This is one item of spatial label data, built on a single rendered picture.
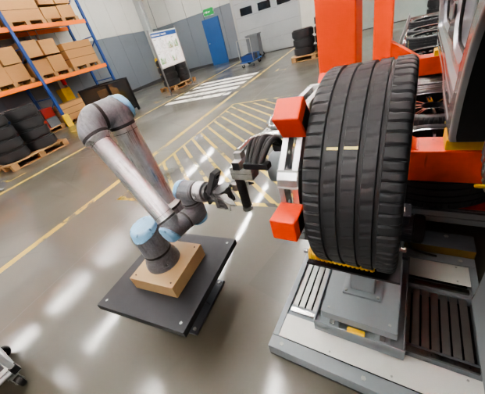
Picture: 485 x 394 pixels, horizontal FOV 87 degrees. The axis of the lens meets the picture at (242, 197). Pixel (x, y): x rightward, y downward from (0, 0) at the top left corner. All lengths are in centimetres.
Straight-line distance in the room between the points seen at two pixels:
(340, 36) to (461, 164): 77
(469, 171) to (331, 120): 94
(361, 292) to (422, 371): 34
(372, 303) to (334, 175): 81
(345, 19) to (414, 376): 143
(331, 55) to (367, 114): 69
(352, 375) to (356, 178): 92
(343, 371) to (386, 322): 27
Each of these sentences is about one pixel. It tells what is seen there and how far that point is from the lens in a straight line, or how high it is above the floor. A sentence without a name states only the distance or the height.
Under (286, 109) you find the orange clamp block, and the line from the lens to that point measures 71.
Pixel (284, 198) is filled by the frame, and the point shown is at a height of 90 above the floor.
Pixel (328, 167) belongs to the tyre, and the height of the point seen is 102.
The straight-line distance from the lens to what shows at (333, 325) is 134.
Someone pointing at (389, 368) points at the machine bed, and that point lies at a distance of 139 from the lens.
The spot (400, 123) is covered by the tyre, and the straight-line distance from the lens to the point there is 66.
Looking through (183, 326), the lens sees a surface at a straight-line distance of 134.
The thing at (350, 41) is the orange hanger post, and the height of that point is 118.
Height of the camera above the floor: 134
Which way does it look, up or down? 32 degrees down
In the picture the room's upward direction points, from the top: 17 degrees counter-clockwise
